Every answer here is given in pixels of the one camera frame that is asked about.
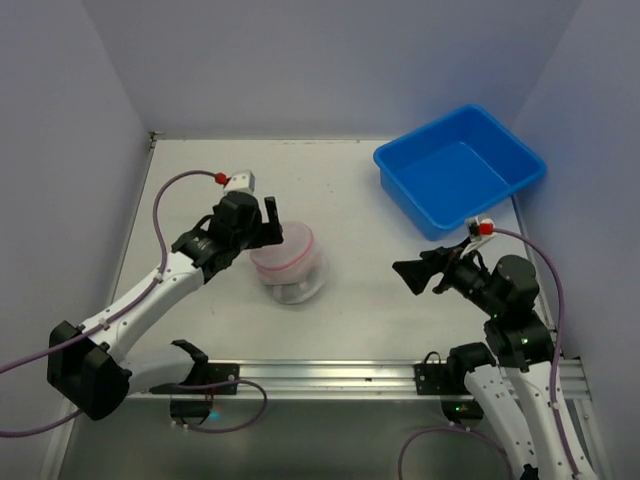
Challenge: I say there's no white mesh laundry bag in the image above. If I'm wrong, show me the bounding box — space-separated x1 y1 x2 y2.
249 221 329 305

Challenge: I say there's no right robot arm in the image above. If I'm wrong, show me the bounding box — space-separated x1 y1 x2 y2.
392 240 597 479

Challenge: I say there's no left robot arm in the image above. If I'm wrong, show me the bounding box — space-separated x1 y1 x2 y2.
47 192 283 421

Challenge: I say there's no blue plastic bin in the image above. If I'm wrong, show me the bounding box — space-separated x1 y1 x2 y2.
373 104 546 241

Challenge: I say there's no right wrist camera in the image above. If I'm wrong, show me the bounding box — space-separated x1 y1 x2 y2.
460 215 495 258

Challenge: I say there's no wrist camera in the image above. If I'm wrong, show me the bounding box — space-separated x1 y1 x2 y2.
213 170 255 195
460 215 495 258

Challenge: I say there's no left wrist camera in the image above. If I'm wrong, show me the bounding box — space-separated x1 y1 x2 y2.
213 170 255 195

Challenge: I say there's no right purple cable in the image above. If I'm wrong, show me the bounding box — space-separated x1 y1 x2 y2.
397 224 584 480

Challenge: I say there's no purple cable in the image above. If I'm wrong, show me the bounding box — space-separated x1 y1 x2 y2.
0 168 269 441
397 224 584 480

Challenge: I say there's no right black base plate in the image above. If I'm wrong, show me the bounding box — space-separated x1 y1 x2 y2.
413 351 469 396

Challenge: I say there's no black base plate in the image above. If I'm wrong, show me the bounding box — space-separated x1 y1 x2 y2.
150 362 240 396
413 351 469 396

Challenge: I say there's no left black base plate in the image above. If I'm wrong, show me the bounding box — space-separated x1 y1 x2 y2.
150 362 240 396

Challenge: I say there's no aluminium mounting rail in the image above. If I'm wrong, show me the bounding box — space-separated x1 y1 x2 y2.
129 360 590 401

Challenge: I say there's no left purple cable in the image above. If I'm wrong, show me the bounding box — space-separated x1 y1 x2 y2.
0 168 269 441

